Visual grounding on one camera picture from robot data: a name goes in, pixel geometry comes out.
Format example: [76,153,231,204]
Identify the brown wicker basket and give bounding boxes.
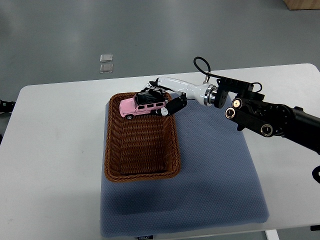
[104,92,181,183]

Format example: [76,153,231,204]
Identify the wooden furniture corner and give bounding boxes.
[283,0,320,11]

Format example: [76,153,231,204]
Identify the upper clear floor plate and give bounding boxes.
[100,53,113,63]

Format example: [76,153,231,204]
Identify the white table leg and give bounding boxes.
[265,229,280,240]

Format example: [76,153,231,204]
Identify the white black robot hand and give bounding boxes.
[141,77,218,117]

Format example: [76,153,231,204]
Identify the pink toy car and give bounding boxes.
[119,92,168,120]

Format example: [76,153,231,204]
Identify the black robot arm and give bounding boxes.
[213,76,320,153]

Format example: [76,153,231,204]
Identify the blue gray foam mat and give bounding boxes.
[100,100,269,238]

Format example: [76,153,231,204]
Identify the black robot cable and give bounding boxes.
[193,56,226,81]

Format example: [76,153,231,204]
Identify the black device at left edge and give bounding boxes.
[0,100,16,113]

